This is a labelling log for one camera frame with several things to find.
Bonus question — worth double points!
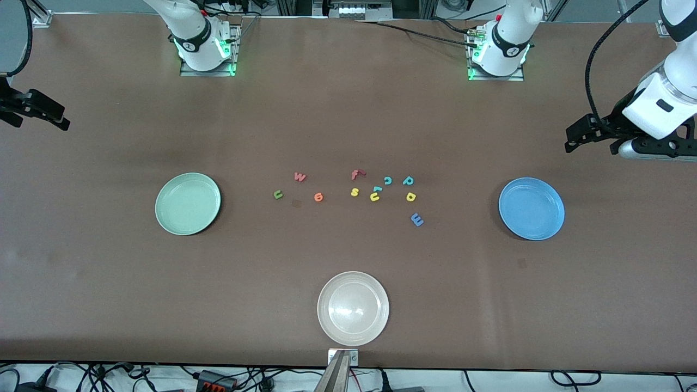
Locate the blue plate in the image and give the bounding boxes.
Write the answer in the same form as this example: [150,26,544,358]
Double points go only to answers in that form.
[498,177,566,241]

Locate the green plate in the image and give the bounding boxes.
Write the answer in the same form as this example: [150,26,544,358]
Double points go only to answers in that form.
[155,173,222,236]

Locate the metal rack behind table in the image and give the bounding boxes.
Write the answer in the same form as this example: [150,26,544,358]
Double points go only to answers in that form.
[275,0,436,21]

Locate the beige plate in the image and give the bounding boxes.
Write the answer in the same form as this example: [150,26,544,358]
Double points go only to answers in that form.
[317,271,390,347]

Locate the black orange connector block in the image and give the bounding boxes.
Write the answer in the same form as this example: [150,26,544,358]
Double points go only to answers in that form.
[197,370,238,390]

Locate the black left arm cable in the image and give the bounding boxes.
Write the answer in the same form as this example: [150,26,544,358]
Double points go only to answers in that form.
[585,0,650,127]

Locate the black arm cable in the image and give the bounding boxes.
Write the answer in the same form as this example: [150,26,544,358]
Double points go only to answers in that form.
[585,0,650,127]
[0,0,34,77]

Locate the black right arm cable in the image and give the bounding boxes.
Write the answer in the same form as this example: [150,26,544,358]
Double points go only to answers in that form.
[0,0,34,77]

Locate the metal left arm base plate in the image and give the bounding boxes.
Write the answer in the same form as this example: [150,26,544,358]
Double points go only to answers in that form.
[466,27,526,82]

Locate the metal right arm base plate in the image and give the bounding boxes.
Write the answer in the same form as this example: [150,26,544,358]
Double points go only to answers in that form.
[180,22,241,77]

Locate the black cable on table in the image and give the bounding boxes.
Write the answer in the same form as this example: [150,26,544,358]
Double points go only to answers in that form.
[354,19,482,48]

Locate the metal camera mount bar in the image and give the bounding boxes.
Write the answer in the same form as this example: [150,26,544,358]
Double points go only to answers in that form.
[314,348,359,392]

